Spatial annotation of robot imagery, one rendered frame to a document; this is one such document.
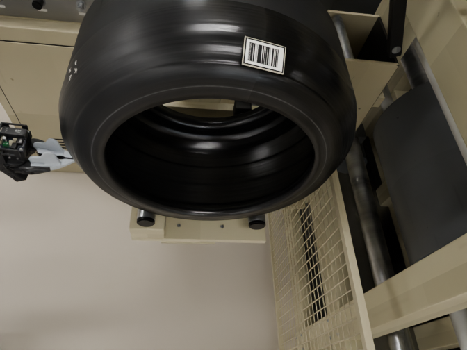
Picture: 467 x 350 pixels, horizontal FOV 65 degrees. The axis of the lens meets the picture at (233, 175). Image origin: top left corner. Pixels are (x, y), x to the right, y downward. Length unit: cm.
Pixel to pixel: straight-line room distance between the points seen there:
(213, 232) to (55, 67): 88
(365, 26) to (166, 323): 140
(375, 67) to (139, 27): 62
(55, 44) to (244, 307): 134
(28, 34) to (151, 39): 98
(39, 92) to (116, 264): 83
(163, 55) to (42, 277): 153
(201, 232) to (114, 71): 59
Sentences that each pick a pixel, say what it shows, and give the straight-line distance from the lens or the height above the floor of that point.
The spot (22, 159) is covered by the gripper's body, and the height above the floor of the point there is 103.
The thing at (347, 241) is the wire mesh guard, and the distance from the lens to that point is 89.
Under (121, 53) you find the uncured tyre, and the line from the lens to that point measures 55.
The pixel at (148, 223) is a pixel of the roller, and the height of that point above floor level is 90.
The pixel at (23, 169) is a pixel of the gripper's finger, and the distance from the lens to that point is 93.
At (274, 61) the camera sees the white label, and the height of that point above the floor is 142.
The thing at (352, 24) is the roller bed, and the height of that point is 117.
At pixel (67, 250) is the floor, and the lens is 194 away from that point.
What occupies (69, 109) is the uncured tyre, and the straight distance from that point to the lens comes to 64.
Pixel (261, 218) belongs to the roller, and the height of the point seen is 92.
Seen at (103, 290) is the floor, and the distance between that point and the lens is 184.
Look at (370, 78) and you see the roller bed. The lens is 101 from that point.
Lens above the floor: 175
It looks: 57 degrees down
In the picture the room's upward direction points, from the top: 14 degrees clockwise
